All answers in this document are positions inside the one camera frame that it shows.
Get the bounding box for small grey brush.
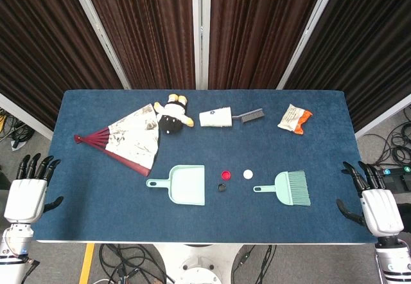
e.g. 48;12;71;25
231;108;266;124

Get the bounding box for white partition frame rail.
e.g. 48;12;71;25
0;93;54;140
354;93;411;139

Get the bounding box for mint green hand broom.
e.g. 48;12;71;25
253;170;311;206

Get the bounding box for black and white plush toy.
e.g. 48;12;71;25
153;93;195;136

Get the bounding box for white partition frame post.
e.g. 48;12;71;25
66;0;132;91
275;0;343;91
191;0;212;91

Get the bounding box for blue table cloth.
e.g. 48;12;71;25
33;89;377;244

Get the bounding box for yellow floor tape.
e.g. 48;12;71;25
78;244;96;284

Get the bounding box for black foot pedal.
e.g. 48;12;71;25
383;174;411;192

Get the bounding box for white and orange snack packet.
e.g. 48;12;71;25
277;103;313;135

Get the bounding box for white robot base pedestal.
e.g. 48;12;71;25
153;244;245;284

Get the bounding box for brown pleated partition panel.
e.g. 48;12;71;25
80;0;196;91
0;0;125;130
284;0;411;130
208;0;329;91

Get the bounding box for mint green dustpan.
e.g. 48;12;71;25
146;164;206;207

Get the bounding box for white and maroon folding fan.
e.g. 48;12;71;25
74;103;161;177

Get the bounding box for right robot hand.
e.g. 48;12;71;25
336;161;405;236

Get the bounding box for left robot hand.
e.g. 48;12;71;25
3;153;64;224

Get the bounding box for black floor cables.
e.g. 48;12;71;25
369;103;411;169
98;244;168;284
0;107;35;152
231;244;277;284

